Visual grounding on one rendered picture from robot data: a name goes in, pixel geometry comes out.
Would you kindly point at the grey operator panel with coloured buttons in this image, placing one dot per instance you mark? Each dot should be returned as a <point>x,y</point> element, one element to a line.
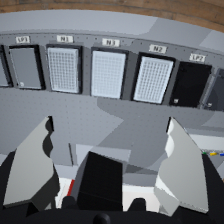
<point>206,140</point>

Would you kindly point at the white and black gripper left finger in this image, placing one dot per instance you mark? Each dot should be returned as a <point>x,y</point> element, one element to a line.
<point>28,179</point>

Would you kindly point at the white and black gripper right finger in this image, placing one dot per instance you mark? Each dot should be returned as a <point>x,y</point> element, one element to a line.
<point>188,186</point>

